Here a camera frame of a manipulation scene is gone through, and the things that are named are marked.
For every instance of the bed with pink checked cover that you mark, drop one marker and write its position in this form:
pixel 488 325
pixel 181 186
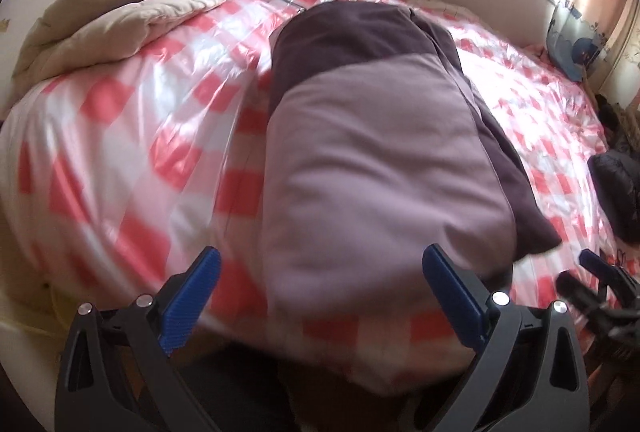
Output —
pixel 125 137

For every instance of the black puffer jacket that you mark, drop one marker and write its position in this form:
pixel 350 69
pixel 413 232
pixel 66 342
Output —
pixel 617 192

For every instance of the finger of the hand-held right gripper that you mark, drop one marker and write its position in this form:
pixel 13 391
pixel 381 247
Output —
pixel 580 294
pixel 597 264

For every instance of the beige quilt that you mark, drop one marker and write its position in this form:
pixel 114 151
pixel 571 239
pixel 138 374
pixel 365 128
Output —
pixel 110 12

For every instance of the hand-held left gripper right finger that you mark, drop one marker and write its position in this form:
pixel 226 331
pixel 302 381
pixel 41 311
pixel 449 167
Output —
pixel 450 297

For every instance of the lilac and purple jacket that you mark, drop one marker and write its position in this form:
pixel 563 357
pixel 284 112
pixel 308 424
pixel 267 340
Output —
pixel 370 162

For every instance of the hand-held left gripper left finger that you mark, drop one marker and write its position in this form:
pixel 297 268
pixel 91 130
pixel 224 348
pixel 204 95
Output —
pixel 192 297

